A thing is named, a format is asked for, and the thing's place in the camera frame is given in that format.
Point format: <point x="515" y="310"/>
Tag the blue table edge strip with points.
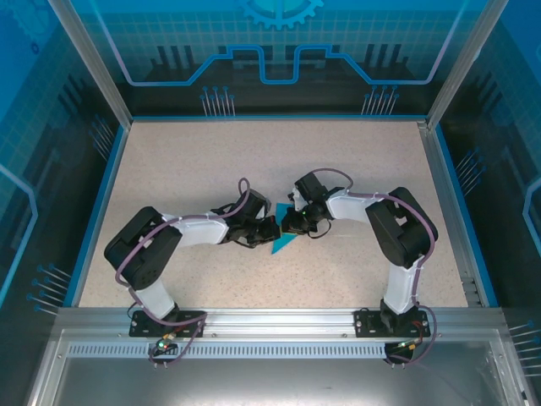
<point x="463" y="211"/>
<point x="100" y="211"/>

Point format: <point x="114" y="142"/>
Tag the aluminium enclosure post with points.
<point x="467" y="55"/>
<point x="90" y="55"/>

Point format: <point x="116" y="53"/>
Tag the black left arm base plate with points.
<point x="139" y="325"/>

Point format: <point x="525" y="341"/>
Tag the metal sheet tray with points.
<point x="274" y="380"/>

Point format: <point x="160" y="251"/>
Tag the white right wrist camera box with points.
<point x="299" y="201"/>

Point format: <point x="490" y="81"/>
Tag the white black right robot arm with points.
<point x="346" y="207"/>

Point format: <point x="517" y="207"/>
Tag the printed blue enclosure panel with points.
<point x="42" y="148"/>
<point x="507" y="148"/>
<point x="169" y="34"/>

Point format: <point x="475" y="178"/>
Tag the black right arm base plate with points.
<point x="365" y="323"/>

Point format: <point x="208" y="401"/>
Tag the blue paper sheet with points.
<point x="287" y="245"/>

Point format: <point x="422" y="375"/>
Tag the aluminium frame beam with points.
<point x="274" y="321"/>

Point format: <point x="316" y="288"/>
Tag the aluminium side rail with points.
<point x="439" y="169"/>

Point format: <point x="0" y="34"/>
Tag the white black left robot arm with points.
<point x="203" y="230"/>

